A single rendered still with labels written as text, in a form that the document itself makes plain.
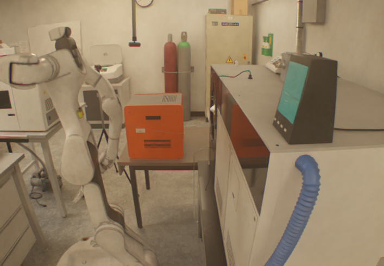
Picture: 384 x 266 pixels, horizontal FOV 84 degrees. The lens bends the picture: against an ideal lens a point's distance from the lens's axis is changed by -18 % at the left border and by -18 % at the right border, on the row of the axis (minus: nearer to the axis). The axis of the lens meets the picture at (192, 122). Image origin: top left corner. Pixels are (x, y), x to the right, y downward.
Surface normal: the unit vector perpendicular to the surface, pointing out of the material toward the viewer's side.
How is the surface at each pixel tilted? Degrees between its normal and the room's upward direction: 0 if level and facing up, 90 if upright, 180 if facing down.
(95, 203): 90
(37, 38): 90
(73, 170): 90
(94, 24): 90
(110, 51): 105
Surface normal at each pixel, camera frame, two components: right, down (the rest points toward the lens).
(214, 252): 0.00, -0.94
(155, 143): 0.03, 0.34
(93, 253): 0.22, 0.05
